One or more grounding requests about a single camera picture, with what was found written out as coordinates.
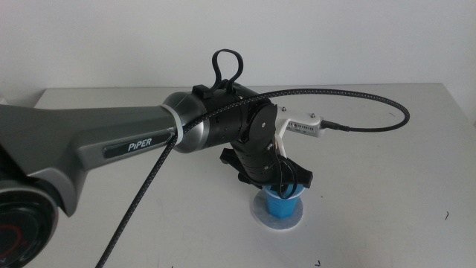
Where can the blue plastic cup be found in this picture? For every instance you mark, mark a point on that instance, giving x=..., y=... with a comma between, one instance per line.
x=280, y=206

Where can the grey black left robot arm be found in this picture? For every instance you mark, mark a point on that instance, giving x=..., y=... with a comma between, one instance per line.
x=74, y=130

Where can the round white cup mat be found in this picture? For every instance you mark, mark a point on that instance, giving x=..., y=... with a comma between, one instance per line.
x=275, y=222

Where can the white wrist camera with mount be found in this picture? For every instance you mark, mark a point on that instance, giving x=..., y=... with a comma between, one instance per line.
x=303, y=126

